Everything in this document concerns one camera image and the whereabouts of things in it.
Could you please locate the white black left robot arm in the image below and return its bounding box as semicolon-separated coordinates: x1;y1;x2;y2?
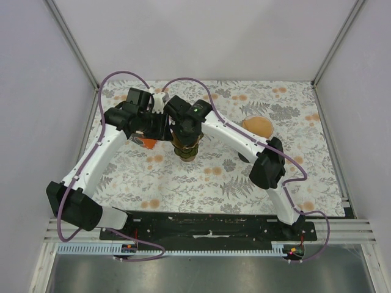
46;88;172;240

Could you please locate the dark green glass jar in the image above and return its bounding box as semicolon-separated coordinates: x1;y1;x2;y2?
174;144;199;157

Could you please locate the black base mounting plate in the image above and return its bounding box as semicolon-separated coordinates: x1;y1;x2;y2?
97;209;317;245

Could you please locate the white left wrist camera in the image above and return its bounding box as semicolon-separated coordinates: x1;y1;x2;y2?
150;89;170;114

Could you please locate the aluminium front rail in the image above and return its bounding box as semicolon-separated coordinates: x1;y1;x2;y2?
43;218;376;244

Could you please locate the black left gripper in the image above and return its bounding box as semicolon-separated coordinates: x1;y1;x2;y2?
139;109;174;142

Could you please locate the single brown paper coffee filter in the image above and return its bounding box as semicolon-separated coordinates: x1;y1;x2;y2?
241;116;274;139

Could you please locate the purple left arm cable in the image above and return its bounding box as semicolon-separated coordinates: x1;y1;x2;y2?
57;70;167;262

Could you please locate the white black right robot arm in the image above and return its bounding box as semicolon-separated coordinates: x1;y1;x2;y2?
163;95;305;241

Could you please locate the floral patterned table mat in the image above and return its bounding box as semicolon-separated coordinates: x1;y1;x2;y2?
93;81;346;217

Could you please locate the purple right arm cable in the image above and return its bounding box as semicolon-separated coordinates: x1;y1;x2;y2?
161;78;331;264

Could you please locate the orange coffee filter box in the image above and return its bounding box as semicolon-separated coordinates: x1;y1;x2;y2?
130;133;157;150

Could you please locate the white slotted cable duct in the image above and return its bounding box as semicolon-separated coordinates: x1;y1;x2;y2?
57;242;298;257

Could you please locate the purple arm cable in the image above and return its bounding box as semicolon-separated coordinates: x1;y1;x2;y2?
57;70;167;262
161;78;331;264

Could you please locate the right aluminium frame post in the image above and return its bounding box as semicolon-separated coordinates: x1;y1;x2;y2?
311;0;367;88

